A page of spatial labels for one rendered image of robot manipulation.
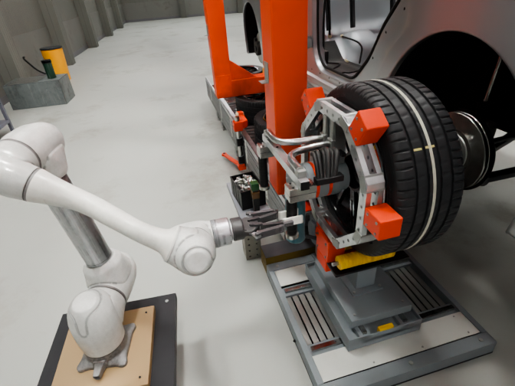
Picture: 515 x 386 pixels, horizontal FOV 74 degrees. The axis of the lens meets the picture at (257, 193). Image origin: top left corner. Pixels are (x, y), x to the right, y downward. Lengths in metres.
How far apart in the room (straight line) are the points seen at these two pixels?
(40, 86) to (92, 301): 5.43
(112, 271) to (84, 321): 0.21
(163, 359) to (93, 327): 0.30
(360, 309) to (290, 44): 1.20
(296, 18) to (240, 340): 1.49
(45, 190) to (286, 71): 1.05
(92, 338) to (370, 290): 1.18
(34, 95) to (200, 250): 5.90
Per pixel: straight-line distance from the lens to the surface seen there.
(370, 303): 1.71
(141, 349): 1.51
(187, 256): 0.87
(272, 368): 1.75
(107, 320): 1.38
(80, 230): 1.37
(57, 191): 1.09
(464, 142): 1.58
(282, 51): 1.58
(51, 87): 6.50
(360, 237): 1.19
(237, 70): 3.57
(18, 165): 1.12
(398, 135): 1.11
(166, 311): 1.64
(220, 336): 1.87
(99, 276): 1.46
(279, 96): 1.62
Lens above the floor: 1.50
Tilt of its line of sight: 32 degrees down
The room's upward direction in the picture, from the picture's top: 4 degrees counter-clockwise
